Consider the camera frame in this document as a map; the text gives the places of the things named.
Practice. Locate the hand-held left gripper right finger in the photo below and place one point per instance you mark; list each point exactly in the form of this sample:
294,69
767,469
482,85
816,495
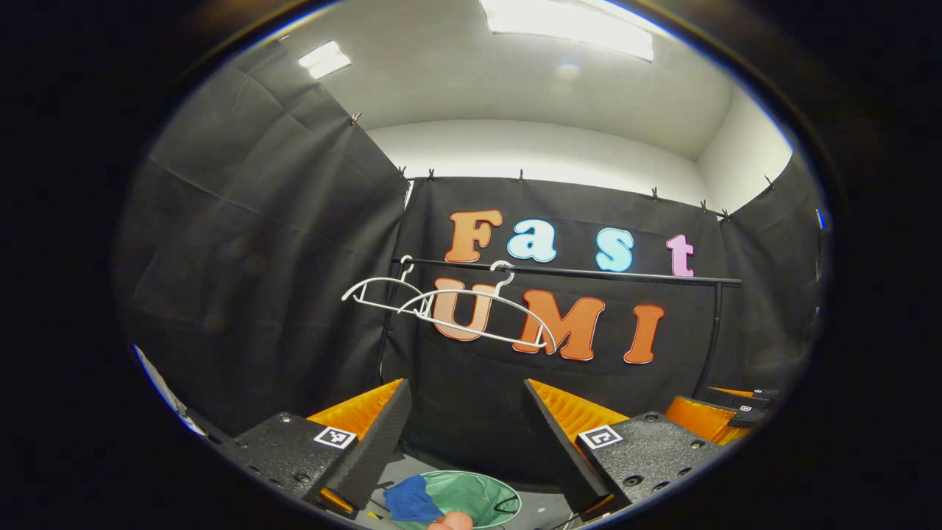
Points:
563,456

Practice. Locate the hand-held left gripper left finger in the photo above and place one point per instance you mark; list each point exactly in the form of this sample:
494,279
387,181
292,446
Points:
372,449

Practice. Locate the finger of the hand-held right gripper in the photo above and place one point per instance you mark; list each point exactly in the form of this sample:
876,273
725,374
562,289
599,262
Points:
739,399
699,421

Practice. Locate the green laundry hamper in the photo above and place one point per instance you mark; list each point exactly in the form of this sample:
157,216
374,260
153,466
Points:
475,497

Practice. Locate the black clothes rack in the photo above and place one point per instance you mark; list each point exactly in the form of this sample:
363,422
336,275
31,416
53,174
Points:
625,274

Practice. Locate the white clothes hanger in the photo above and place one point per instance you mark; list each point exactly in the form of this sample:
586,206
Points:
375,281
478,293

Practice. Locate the black backdrop cloth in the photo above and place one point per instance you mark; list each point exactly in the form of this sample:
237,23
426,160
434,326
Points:
257,258

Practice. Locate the row of small backdrop clips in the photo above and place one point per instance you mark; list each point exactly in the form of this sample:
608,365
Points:
520,177

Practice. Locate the small ceiling light panel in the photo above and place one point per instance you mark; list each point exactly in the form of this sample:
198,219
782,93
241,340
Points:
325,59

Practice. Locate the large ceiling light panel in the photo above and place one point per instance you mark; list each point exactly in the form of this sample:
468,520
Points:
567,22

